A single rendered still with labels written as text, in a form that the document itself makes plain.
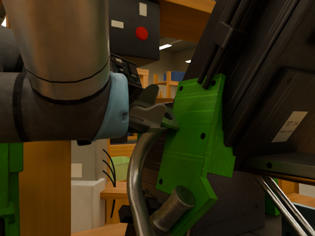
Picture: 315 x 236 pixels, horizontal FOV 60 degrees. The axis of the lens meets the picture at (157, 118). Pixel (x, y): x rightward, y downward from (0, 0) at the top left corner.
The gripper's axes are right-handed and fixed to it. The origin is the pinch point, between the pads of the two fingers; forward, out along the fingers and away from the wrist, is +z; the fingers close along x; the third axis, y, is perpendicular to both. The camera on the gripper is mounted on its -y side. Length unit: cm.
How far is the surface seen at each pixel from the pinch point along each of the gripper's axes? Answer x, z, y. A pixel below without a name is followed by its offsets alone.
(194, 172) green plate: -11.9, 2.5, 1.3
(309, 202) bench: 4, 84, -17
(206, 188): -15.7, 2.5, 2.3
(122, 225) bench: 3.2, 15.9, -43.1
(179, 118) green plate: -0.8, 2.5, 2.6
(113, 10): 28.2, -9.1, 5.8
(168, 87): 390, 258, -190
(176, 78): 416, 278, -176
